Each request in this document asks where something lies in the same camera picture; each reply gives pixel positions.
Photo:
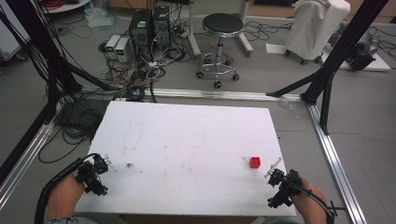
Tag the clear plastic bag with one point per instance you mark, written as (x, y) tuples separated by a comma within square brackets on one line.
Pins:
[(101, 17)]

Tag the black braced frame post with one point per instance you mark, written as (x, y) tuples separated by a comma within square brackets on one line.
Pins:
[(339, 53)]

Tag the person's left hand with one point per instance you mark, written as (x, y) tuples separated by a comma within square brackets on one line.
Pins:
[(63, 196)]

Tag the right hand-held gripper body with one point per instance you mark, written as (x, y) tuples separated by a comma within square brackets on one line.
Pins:
[(285, 188)]

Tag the white table leg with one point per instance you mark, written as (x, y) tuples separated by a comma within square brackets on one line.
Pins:
[(244, 34), (193, 31)]

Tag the red cube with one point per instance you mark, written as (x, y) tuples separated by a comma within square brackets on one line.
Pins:
[(255, 162)]

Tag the person's right hand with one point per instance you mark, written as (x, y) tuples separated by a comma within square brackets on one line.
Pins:
[(309, 202)]

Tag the white paper sheet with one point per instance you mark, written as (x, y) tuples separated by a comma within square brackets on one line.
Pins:
[(275, 48)]

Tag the aluminium floor rail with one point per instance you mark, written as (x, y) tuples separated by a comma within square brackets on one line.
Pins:
[(25, 158), (218, 94), (336, 161)]

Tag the white round table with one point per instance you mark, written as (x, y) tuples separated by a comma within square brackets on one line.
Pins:
[(67, 5)]

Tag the dark device on white board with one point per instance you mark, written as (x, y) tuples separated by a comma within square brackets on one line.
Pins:
[(361, 57)]

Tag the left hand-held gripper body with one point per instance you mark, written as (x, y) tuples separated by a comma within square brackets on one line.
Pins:
[(92, 177)]

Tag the black computer tower green label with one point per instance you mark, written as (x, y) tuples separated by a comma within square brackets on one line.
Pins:
[(140, 34)]

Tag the black round stool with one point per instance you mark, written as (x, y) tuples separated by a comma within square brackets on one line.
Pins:
[(221, 25)]

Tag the white bench power supply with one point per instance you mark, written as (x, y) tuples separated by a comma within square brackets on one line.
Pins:
[(112, 45), (122, 49)]

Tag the white covered cart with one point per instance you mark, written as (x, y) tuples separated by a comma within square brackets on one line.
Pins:
[(314, 28)]

